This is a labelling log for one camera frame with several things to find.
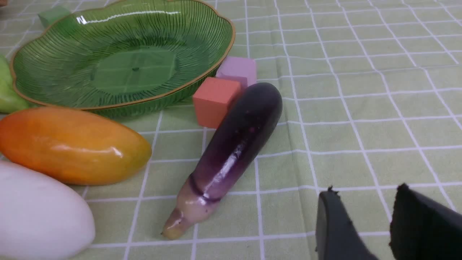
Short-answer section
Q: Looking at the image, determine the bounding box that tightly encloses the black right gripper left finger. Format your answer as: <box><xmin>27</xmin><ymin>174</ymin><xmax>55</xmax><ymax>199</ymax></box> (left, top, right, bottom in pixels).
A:
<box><xmin>315</xmin><ymin>186</ymin><xmax>377</xmax><ymax>260</ymax></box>

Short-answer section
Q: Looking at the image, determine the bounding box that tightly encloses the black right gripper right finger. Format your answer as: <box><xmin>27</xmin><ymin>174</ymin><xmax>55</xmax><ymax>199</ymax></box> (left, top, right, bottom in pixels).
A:
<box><xmin>389</xmin><ymin>184</ymin><xmax>462</xmax><ymax>260</ymax></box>

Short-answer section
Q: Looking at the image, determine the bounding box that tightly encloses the purple toy eggplant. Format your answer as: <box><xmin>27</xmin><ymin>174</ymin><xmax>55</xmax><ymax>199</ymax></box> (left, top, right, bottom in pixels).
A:
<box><xmin>162</xmin><ymin>82</ymin><xmax>283</xmax><ymax>240</ymax></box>

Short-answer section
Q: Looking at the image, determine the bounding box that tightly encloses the orange toy mango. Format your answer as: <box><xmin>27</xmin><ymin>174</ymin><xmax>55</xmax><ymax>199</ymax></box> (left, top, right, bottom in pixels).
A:
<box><xmin>0</xmin><ymin>107</ymin><xmax>152</xmax><ymax>186</ymax></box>

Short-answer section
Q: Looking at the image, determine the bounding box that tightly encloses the white toy radish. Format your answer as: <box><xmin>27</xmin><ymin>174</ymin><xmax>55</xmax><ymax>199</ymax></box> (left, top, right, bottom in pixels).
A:
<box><xmin>0</xmin><ymin>161</ymin><xmax>96</xmax><ymax>260</ymax></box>

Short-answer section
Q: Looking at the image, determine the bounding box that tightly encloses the green toy cucumber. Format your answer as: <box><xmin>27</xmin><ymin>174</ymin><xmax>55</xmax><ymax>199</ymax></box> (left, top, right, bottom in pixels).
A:
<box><xmin>0</xmin><ymin>55</ymin><xmax>29</xmax><ymax>114</ymax></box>

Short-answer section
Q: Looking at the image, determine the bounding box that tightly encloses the orange foam cube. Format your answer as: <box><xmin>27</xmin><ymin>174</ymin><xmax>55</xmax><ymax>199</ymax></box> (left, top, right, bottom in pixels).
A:
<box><xmin>192</xmin><ymin>77</ymin><xmax>241</xmax><ymax>129</ymax></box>

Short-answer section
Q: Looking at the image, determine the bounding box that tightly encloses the pink foam cube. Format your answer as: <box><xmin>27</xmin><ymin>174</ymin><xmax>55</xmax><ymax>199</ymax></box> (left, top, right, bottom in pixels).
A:
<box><xmin>215</xmin><ymin>56</ymin><xmax>257</xmax><ymax>89</ymax></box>

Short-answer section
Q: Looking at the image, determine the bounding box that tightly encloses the green glass leaf plate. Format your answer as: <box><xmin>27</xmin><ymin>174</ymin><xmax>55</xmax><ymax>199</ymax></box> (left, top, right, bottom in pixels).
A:
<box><xmin>9</xmin><ymin>0</ymin><xmax>236</xmax><ymax>118</ymax></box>

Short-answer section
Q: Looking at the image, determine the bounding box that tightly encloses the green foam cube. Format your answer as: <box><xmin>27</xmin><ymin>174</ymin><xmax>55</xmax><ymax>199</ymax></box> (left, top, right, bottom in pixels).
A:
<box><xmin>38</xmin><ymin>5</ymin><xmax>71</xmax><ymax>28</ymax></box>

